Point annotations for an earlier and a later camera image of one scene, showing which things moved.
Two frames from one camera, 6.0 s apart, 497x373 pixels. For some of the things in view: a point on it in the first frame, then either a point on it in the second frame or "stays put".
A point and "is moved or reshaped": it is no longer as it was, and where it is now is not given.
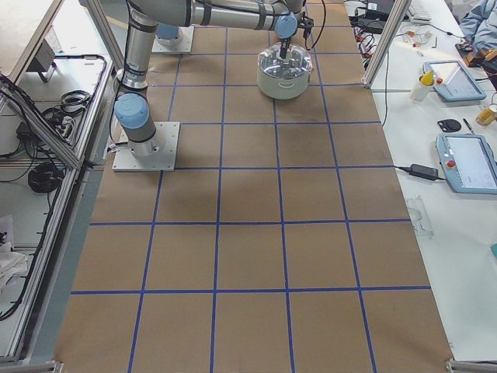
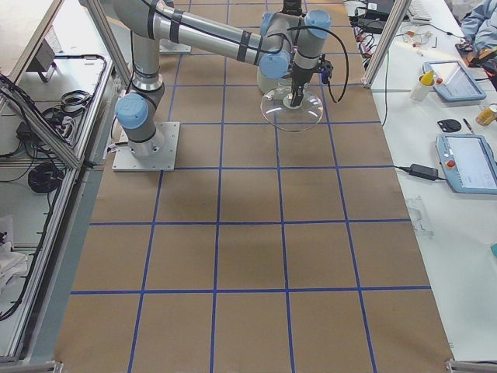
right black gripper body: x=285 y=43 to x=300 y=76
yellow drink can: x=487 y=116 stays put
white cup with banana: x=423 y=85 stays put
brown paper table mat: x=280 y=243 stays put
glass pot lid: x=297 y=62 is moved or reshaped
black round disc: x=450 y=125 stays put
